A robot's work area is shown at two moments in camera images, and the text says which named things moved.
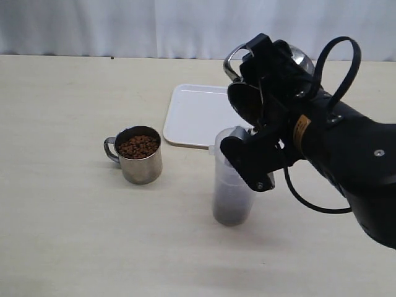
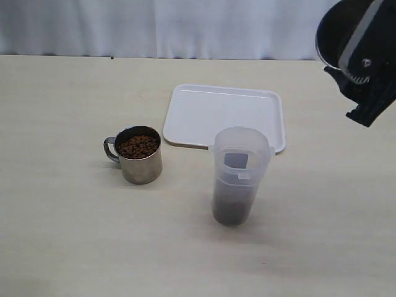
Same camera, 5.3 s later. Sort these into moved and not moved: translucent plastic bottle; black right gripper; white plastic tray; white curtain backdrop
Moved: black right gripper
Not moved: white plastic tray; translucent plastic bottle; white curtain backdrop
